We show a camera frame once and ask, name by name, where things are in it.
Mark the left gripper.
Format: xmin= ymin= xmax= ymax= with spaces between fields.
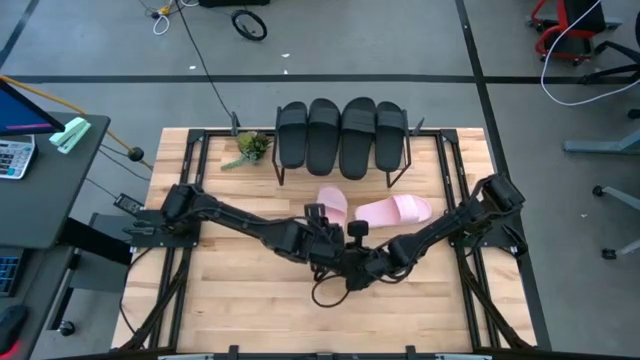
xmin=297 ymin=203 xmax=349 ymax=266

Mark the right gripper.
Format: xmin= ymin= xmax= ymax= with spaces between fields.
xmin=344 ymin=220 xmax=396 ymax=291

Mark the pink slide sandal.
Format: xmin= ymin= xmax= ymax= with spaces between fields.
xmin=316 ymin=185 xmax=350 ymax=229
xmin=354 ymin=193 xmax=434 ymax=231

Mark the black slide sandal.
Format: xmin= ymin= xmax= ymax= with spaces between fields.
xmin=374 ymin=101 xmax=408 ymax=174
xmin=338 ymin=96 xmax=378 ymax=181
xmin=305 ymin=97 xmax=343 ymax=177
xmin=277 ymin=101 xmax=309 ymax=170

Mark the small green artificial plant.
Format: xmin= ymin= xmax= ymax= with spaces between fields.
xmin=220 ymin=130 xmax=274 ymax=172

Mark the black power adapter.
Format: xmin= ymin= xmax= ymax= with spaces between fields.
xmin=113 ymin=192 xmax=147 ymax=217

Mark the desk foot with caster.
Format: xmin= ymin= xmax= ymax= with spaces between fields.
xmin=47 ymin=212 xmax=135 ymax=338

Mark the grey desk leg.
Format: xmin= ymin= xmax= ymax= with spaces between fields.
xmin=563 ymin=127 xmax=640 ymax=156

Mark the grey chair base with casters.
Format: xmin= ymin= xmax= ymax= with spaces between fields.
xmin=591 ymin=184 xmax=640 ymax=261

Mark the mint green stapler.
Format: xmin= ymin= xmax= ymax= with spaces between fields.
xmin=48 ymin=116 xmax=93 ymax=155

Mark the black desk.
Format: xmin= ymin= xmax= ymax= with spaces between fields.
xmin=0 ymin=113 xmax=112 ymax=251

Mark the dark grey side desk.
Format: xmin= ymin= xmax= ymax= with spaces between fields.
xmin=0 ymin=244 xmax=76 ymax=360

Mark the red and black chair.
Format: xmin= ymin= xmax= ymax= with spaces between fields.
xmin=524 ymin=0 xmax=625 ymax=67

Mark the yellow rod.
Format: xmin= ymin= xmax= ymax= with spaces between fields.
xmin=0 ymin=74 xmax=154 ymax=171

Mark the computer keyboard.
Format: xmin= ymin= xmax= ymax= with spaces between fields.
xmin=0 ymin=248 xmax=25 ymax=299

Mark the black chair base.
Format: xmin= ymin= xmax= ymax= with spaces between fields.
xmin=578 ymin=9 xmax=640 ymax=120

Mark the grey desk calculator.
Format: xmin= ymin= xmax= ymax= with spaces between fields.
xmin=0 ymin=134 xmax=38 ymax=181

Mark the black computer mouse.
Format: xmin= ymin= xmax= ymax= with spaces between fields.
xmin=0 ymin=303 xmax=30 ymax=354

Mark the computer monitor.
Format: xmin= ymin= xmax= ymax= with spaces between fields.
xmin=0 ymin=79 xmax=66 ymax=138

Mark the black looped cable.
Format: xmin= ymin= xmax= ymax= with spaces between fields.
xmin=310 ymin=271 xmax=352 ymax=309

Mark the black metal table frame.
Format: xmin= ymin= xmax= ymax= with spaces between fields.
xmin=112 ymin=110 xmax=539 ymax=360

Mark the wooden shelf with black frame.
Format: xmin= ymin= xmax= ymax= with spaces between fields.
xmin=271 ymin=106 xmax=414 ymax=190

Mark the black floor cable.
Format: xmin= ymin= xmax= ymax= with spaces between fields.
xmin=173 ymin=0 xmax=236 ymax=121

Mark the black ring cable coil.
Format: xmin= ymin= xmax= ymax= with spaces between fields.
xmin=230 ymin=8 xmax=269 ymax=43

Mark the long white cable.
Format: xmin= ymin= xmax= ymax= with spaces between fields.
xmin=539 ymin=0 xmax=640 ymax=108

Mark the white cable with yellow plug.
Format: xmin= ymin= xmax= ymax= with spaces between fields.
xmin=151 ymin=0 xmax=200 ymax=37

